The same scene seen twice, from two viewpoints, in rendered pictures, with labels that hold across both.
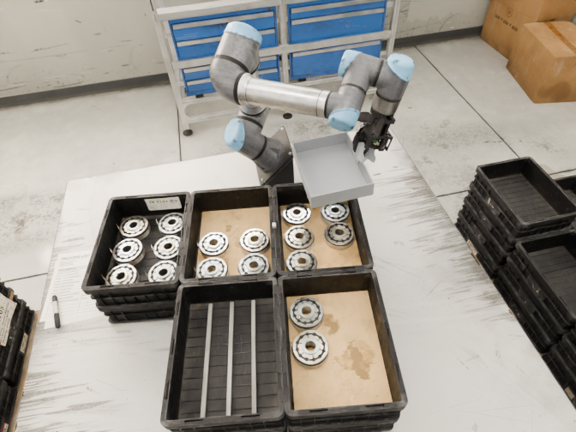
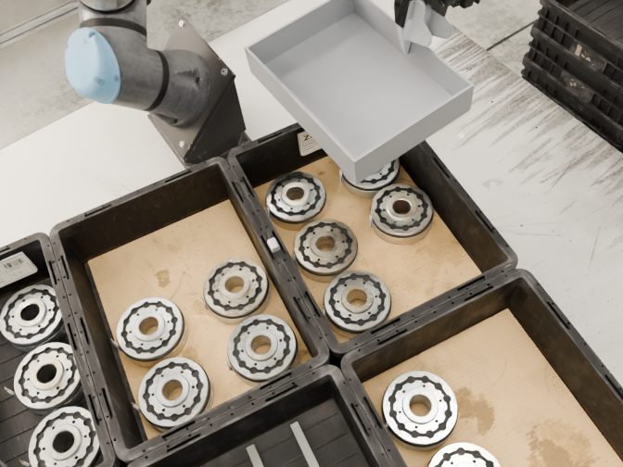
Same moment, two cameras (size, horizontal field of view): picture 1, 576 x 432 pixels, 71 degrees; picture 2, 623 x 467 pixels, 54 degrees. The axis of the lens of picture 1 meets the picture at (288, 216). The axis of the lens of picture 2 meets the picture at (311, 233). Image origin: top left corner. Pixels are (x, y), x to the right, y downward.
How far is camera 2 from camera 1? 0.50 m
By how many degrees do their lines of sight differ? 15
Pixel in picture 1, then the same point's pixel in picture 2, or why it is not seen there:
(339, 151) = (350, 35)
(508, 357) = not seen: outside the picture
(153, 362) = not seen: outside the picture
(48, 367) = not seen: outside the picture
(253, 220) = (209, 242)
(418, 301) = (580, 283)
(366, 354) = (573, 446)
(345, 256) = (430, 253)
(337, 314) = (476, 382)
